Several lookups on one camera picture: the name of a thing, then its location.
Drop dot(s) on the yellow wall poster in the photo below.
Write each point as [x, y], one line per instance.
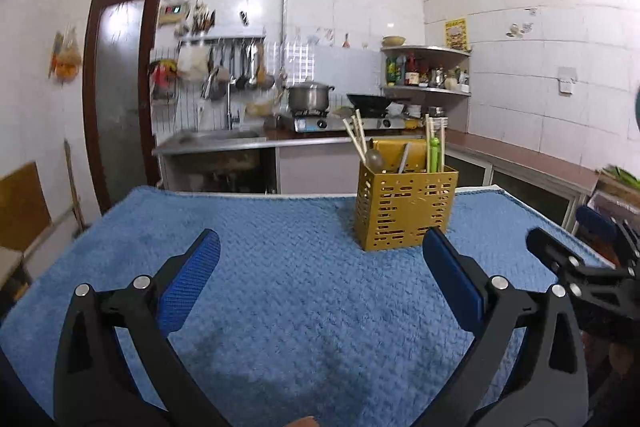
[456, 34]

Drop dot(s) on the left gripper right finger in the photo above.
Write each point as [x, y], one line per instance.
[525, 365]

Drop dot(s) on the plastic covered crate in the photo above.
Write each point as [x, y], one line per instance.
[616, 194]

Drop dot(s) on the steel gas stove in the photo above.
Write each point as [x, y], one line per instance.
[334, 123]

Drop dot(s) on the blue textured table cloth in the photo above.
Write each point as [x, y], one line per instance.
[296, 320]

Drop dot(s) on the wall utensil rack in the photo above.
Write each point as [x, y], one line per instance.
[206, 39]

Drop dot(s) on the steel cooking pot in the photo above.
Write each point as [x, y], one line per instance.
[309, 97]

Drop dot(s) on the yellow perforated utensil holder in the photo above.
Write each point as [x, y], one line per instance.
[394, 210]

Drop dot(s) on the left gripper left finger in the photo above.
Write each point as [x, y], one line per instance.
[93, 385]

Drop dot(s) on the yellow bowl on shelf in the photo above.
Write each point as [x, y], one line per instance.
[390, 41]

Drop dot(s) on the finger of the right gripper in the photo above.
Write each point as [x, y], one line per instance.
[564, 264]
[597, 228]

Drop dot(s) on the brown framed glass door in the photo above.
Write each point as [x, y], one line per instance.
[116, 100]

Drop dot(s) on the chrome faucet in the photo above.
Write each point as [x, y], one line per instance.
[217, 87]

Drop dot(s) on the white wall socket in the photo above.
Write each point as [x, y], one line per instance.
[567, 78]

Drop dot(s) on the counter cabinets glass doors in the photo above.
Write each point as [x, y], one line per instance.
[553, 187]

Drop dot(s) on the hanging orange bag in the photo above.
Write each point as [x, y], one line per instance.
[65, 60]

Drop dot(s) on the corner wall shelf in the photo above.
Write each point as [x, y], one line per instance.
[432, 76]

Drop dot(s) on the person's left hand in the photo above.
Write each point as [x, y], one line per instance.
[307, 421]

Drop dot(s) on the green handled fork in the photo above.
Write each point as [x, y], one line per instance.
[434, 155]

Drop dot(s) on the green round board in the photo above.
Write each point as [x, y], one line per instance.
[637, 108]

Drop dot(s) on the steel kitchen sink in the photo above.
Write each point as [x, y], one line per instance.
[215, 137]

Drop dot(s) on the grey spoon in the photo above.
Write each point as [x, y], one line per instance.
[374, 160]

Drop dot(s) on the person's right hand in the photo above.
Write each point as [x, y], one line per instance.
[607, 366]

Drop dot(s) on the black wok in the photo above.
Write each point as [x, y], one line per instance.
[370, 106]

